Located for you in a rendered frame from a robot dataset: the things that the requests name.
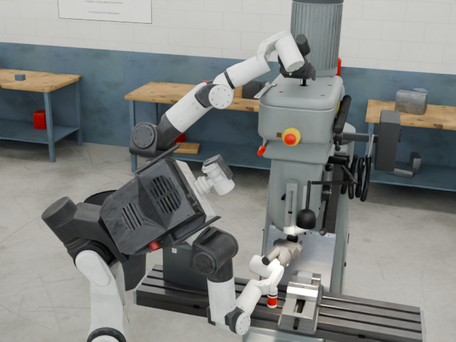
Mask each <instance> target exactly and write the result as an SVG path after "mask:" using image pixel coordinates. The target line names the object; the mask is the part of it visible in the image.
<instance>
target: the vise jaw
mask: <svg viewBox="0 0 456 342"><path fill-rule="evenodd" d="M318 289H319V286H313V285H309V284H300V283H295V282H289V283H288V288H287V292H286V297H289V298H294V299H302V300H306V301H314V302H317V298H318Z"/></svg>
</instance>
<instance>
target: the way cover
mask: <svg viewBox="0 0 456 342"><path fill-rule="evenodd" d="M287 235H288V234H287V233H284V232H283V231H280V230H279V229H278V228H277V227H276V226H275V225H269V233H268V239H267V249H266V254H267V253H268V252H269V251H270V250H271V249H272V248H273V243H274V240H277V239H279V238H280V239H283V240H285V239H286V238H287ZM297 236H298V237H299V238H298V242H299V241H300V240H301V241H302V245H301V247H302V248H303V255H301V256H299V257H298V258H297V259H296V258H294V259H293V260H292V261H290V262H289V264H288V266H285V268H284V273H283V275H282V278H281V280H280V281H279V283H278V284H282V285H288V283H289V282H290V277H291V273H292V271H295V270H299V269H300V270H305V271H313V273H320V274H322V278H321V284H323V285H324V290H323V291H324V292H329V290H330V281H331V275H332V270H333V259H334V253H335V242H336V236H337V234H335V233H326V235H325V236H321V235H320V234H319V231H311V230H308V231H306V235H304V233H300V234H298V235H297Z"/></svg>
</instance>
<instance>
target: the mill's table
mask: <svg viewBox="0 0 456 342"><path fill-rule="evenodd" d="M249 281H250V280H249V279H245V278H237V277H234V284H235V300H236V299H237V298H238V297H239V296H240V295H241V293H242V292H243V290H244V289H245V287H246V285H247V284H248V282H249ZM276 287H277V288H278V297H277V306H276V307H274V308H270V307H268V306H267V294H264V295H261V297H260V299H259V300H258V301H257V303H256V305H255V307H254V310H253V312H252V313H251V315H250V326H255V327H260V328H267V329H271V330H278V331H282V332H286V333H293V334H297V335H304V336H308V337H315V338H319V339H326V340H331V341H338V342H427V341H426V327H425V319H424V311H423V310H420V307H415V306H410V305H403V304H398V303H390V302H386V301H378V300H373V299H365V298H361V297H353V296H349V295H344V294H336V293H331V292H324V291H323V293H322V300H321V305H320V312H319V316H318V323H317V326H316V333H315V334H314V335H312V334H307V333H303V332H296V331H291V330H284V329H280V328H278V321H279V319H280V314H281V312H282V308H283V304H284V302H285V298H286V292H287V288H288V286H287V285H282V284H278V285H277V286H276ZM133 297H134V304H137V305H140V306H145V307H152V308H156V309H162V310H167V311H174V312H178V313H182V314H189V315H193V316H200V317H205V318H207V317H208V316H207V309H206V308H207V307H208V306H209V305H210V302H209V294H208V291H206V290H201V289H198V288H193V287H190V286H185V285H182V284H177V283H174V282H169V281H165V280H163V265H158V264H155V265H154V266H152V267H151V268H150V270H148V272H147V273H146V274H145V276H144V277H143V279H142V280H141V281H140V282H139V283H138V285H137V286H136V288H135V289H134V290H133Z"/></svg>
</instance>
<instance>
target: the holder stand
mask: <svg viewBox="0 0 456 342"><path fill-rule="evenodd" d="M191 249H192V246H190V245H189V244H188V243H187V242H184V243H178V244H177V245H175V246H173V244H172V245H169V246H168V247H164V248H162V250H163V280H165V281H169V282H174V283H177V284H182V285H185V286H190V287H193V288H198V289H201V290H206V291H208V281H207V276H204V275H202V274H200V273H198V272H196V271H194V270H192V269H190V268H189V261H190V256H191Z"/></svg>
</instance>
